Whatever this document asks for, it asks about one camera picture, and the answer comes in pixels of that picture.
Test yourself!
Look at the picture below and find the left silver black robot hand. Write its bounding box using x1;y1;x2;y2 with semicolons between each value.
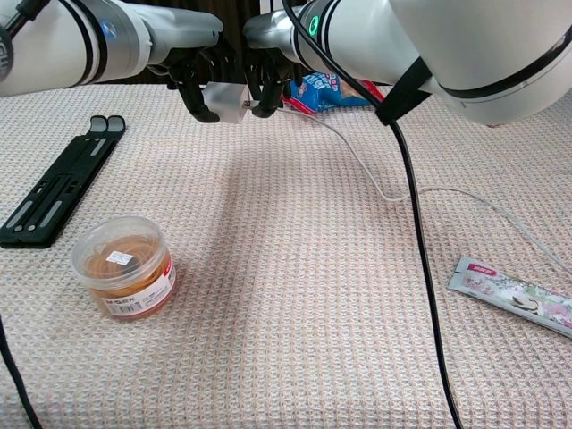
145;6;238;124

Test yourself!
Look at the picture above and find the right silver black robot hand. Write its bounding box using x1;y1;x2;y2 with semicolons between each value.
242;11;296;118

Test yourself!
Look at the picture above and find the white box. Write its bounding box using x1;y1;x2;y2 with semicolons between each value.
203;81;250;125

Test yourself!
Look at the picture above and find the white charger with cable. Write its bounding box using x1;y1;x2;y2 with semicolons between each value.
243;100;572;269

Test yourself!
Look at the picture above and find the blue red snack bag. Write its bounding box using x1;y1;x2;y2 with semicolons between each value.
283;73;385;115

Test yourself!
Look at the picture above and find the black folding stand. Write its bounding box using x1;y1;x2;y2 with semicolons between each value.
0;114;127;250

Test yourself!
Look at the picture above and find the beige waffle tablecloth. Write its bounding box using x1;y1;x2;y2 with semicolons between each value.
0;80;572;429

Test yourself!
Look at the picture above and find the clear jar of rubber bands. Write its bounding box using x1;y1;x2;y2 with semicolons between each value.
71;215;177;323

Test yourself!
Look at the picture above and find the floral toothpaste tube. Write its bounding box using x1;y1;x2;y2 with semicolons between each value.
448;257;572;340

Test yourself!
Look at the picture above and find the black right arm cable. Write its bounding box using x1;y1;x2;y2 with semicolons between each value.
281;0;464;429

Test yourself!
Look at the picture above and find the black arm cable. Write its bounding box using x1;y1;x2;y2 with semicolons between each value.
281;0;464;429
0;0;46;429

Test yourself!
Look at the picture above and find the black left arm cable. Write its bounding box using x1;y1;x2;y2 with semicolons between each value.
0;0;46;429

